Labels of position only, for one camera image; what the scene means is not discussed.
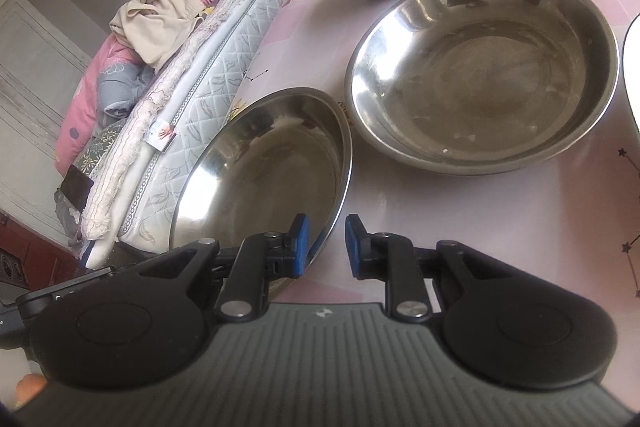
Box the large stainless steel plate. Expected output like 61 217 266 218
169 87 354 273
345 0 621 176

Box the white mattress tag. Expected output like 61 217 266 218
146 122 177 152

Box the red-brown cabinet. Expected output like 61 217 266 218
0 209 83 293

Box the floral mattress pad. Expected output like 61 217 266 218
80 0 326 240

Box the pile of clothes and bedding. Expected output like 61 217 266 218
54 0 236 175

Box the person's left hand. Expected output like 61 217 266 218
15 373 48 409

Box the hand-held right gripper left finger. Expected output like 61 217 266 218
137 213 313 324

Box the white ceramic plate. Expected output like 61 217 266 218
620 13 640 130

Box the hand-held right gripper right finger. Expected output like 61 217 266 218
345 213 508 324

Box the beige garment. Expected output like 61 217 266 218
109 0 211 68

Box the grey floral pillow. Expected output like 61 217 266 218
80 119 131 178

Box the white quilted mattress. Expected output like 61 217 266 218
82 0 381 268

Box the dark rectangular object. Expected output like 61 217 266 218
59 164 96 211

